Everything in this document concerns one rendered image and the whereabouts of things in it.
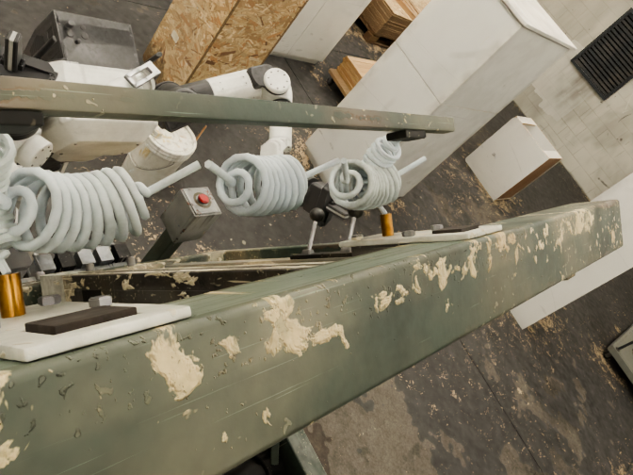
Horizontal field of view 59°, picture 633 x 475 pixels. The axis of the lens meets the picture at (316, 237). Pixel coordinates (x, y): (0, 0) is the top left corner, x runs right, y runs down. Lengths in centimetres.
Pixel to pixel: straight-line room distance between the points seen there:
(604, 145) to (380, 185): 871
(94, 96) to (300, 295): 20
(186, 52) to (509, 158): 386
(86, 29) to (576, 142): 852
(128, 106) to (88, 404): 21
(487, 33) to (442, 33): 30
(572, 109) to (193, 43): 701
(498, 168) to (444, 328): 582
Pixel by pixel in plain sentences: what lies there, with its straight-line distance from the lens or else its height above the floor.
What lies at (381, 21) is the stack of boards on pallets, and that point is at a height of 28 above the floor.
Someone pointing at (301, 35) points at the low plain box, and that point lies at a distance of 513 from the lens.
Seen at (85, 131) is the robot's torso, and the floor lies 129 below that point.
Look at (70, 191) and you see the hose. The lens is 46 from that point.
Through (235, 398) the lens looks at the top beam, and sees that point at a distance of 37.
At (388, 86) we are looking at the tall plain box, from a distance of 391.
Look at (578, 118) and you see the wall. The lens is 950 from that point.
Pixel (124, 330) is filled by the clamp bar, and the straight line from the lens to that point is 33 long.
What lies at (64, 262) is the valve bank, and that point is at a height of 76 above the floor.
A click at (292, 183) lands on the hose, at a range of 58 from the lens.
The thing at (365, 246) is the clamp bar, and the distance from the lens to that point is 77.
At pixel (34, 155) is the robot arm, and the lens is 114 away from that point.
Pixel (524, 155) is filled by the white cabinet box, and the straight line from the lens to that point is 628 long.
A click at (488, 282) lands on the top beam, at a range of 68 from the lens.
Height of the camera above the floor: 223
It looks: 36 degrees down
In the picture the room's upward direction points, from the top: 47 degrees clockwise
